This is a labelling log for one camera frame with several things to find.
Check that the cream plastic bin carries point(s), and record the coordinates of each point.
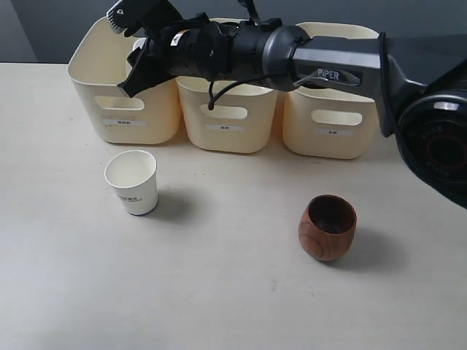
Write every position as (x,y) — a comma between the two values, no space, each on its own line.
(96,67)
(327,123)
(240,122)

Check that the white paper cup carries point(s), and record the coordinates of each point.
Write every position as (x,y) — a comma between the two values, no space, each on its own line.
(132,175)

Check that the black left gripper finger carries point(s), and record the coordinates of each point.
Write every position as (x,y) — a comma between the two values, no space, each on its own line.
(138,60)

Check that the left cream plastic bin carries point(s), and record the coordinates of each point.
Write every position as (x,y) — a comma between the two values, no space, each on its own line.
(96,67)

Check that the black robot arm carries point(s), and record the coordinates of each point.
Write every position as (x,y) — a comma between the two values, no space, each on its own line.
(417,83)

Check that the right cream plastic bin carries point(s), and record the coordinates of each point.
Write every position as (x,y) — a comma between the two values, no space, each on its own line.
(327,123)

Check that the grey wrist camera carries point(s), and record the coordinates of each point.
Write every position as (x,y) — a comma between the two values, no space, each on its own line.
(128,16)

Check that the brown wooden cup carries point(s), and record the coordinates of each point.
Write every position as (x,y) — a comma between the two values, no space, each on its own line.
(327,227)

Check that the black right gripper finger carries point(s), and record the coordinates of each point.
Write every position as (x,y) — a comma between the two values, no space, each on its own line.
(143,77)

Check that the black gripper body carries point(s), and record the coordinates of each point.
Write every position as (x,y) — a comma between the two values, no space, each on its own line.
(194,48)

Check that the middle cream plastic bin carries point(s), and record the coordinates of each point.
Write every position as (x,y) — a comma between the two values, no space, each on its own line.
(240,122)

